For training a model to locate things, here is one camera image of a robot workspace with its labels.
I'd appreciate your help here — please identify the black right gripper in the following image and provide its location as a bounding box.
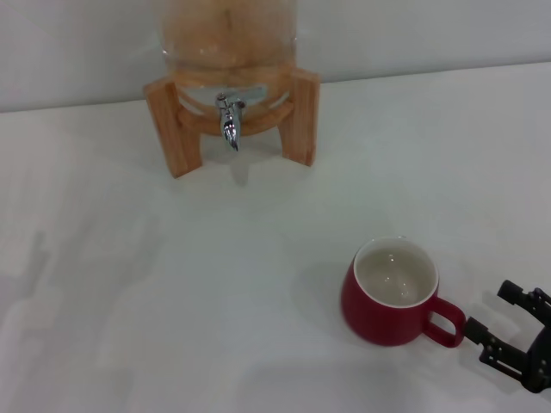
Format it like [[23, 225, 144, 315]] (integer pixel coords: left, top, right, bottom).
[[464, 279, 551, 393]]

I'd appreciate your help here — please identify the red ceramic cup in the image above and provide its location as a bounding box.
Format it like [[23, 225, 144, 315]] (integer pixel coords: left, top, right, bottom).
[[340, 235, 467, 348]]

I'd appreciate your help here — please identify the chrome faucet tap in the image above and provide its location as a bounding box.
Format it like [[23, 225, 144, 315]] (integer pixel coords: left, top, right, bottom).
[[214, 91, 247, 153]]

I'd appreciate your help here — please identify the wooden dispenser stand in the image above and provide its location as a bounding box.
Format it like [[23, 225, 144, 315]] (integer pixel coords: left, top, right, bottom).
[[143, 68, 322, 180]]

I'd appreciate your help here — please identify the glass drink dispenser jar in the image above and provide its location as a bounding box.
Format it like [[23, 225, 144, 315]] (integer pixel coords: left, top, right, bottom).
[[157, 0, 300, 139]]

